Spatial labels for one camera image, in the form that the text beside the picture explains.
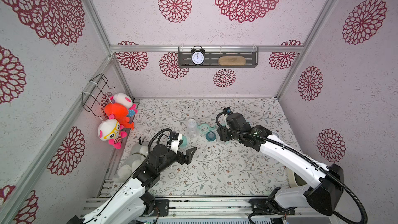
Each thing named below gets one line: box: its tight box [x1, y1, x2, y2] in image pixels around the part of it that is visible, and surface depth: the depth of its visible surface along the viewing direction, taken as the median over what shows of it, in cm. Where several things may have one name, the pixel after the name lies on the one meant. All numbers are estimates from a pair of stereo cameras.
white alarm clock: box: [267, 130, 280, 140], surface depth 52 cm
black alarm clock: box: [190, 45, 206, 66], surface depth 92 cm
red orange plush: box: [104, 102, 135, 131], surface depth 90 cm
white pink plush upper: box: [109, 92, 138, 110], surface depth 96 cm
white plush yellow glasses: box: [97, 114, 128, 150], surface depth 82 cm
